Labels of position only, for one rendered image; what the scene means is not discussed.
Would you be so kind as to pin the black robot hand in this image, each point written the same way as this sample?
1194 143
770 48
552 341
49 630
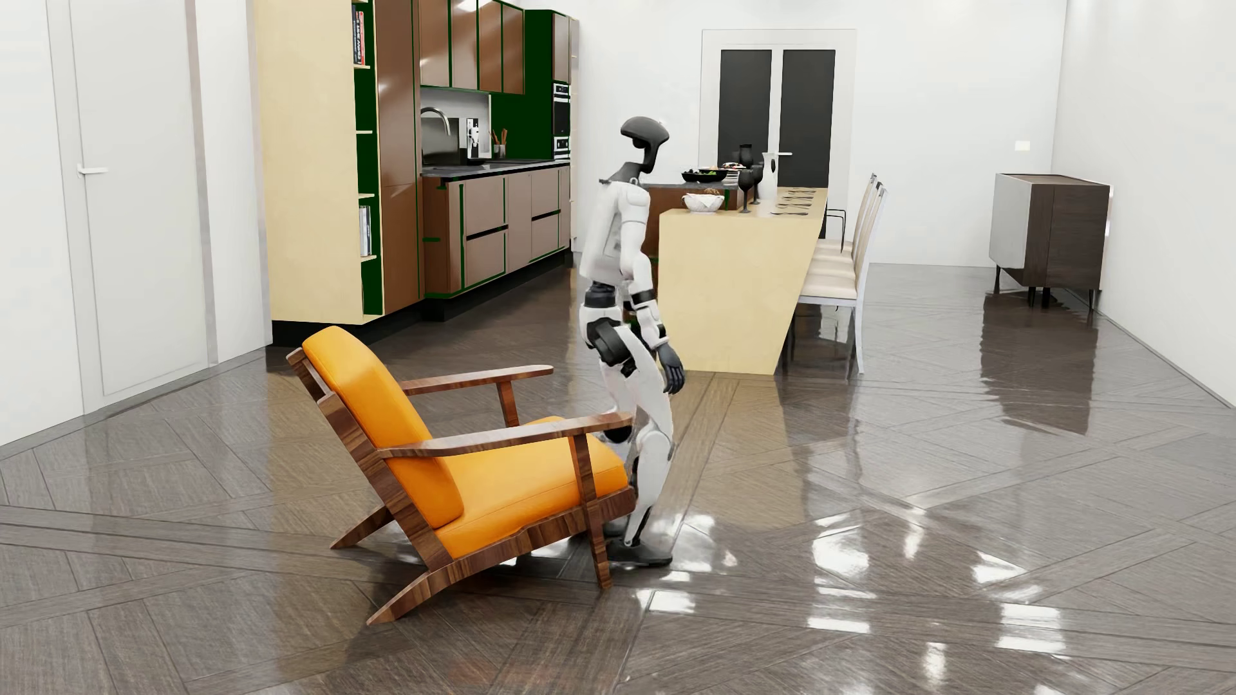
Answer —
671 369

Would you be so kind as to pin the white dining chair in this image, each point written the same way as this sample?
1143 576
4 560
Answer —
836 261
832 245
830 287

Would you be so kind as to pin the white robot left leg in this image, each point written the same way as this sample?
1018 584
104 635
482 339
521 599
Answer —
618 443

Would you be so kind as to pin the beige kitchen island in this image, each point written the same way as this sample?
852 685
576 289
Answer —
724 290

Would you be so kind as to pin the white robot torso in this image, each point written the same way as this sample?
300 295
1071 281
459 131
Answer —
616 232

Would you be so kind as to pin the white bowl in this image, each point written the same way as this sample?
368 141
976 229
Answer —
703 203

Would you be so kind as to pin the black bowl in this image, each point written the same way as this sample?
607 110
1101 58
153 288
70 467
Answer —
703 177

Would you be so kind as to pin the orange cushioned wooden armchair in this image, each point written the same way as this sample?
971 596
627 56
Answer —
502 483

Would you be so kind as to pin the dark wine glass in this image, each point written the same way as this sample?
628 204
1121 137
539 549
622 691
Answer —
745 179

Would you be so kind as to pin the white pitcher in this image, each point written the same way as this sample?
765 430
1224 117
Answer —
770 179

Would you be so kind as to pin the black vase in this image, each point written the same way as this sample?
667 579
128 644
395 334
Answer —
745 156

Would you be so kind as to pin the brown lower kitchen cabinets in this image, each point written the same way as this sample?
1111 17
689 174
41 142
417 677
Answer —
492 227

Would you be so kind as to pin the brown kitchen cabinets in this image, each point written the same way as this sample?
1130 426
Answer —
492 227
473 43

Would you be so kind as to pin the black robot head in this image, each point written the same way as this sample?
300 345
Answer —
645 130

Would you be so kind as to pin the built-in oven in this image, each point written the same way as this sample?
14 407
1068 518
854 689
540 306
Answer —
561 121

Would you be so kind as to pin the dark glass double door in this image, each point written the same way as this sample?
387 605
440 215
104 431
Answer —
777 116

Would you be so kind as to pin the utensil holder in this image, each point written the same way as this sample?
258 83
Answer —
499 148

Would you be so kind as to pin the coffee machine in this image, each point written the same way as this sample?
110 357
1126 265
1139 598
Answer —
470 140

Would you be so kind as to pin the green tall oven cabinet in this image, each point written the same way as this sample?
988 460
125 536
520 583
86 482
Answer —
539 87

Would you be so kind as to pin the row of books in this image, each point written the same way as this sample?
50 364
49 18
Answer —
365 230
358 37

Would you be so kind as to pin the chrome kitchen faucet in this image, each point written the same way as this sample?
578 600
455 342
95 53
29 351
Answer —
436 113

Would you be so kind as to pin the brown upper kitchen cabinets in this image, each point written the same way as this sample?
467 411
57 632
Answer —
473 43

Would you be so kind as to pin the dark wood sideboard cabinet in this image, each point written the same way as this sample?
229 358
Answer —
1057 232

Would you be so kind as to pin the tall beige shelf cabinet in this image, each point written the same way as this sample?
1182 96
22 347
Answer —
309 164

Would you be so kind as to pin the white room door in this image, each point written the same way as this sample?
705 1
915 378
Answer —
140 193

